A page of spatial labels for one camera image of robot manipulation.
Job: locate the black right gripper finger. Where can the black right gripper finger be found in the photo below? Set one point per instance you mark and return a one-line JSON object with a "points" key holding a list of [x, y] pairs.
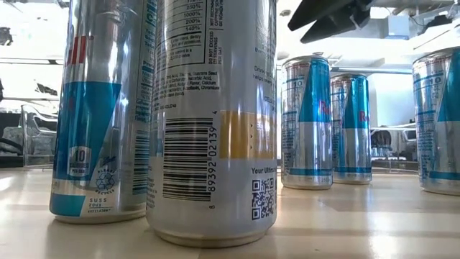
{"points": [[338, 23], [320, 11]]}

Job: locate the white Celsius can orange print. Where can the white Celsius can orange print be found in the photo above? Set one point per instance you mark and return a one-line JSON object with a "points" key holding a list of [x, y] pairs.
{"points": [[212, 90]]}

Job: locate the clear plastic bin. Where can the clear plastic bin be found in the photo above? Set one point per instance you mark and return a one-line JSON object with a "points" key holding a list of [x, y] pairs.
{"points": [[395, 158], [36, 144]]}

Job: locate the blue silver Red Bull can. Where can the blue silver Red Bull can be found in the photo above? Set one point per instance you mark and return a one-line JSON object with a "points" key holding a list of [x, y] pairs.
{"points": [[93, 108], [440, 118], [354, 118], [312, 108]]}

